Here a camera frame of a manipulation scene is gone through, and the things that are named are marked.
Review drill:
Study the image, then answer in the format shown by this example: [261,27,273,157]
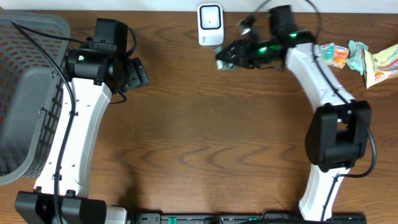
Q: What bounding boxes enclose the green white round tin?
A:
[214,46,235,70]

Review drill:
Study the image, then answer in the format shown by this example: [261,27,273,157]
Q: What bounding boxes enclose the teal Kleenex tissue pack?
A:
[320,42,335,65]

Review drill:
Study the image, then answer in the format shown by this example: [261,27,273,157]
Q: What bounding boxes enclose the orange Kleenex tissue pack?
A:
[332,45,349,69]

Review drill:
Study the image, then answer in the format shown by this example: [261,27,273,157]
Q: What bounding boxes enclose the teal snack packet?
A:
[346,40,368,75]

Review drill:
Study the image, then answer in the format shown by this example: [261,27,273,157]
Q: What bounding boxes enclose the white blue snack bag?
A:
[364,44,397,88]

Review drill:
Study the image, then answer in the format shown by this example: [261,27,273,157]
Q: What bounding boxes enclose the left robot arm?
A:
[15,18,149,223]

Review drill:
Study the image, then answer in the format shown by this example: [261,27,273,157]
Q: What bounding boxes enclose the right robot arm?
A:
[215,5,377,223]

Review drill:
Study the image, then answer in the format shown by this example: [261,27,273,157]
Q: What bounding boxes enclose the white barcode scanner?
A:
[197,3,224,46]

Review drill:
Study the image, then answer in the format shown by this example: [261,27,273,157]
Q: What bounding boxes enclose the grey plastic shopping basket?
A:
[1,10,71,185]

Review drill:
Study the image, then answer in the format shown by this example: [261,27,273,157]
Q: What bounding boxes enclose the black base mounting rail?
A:
[127,212,367,224]

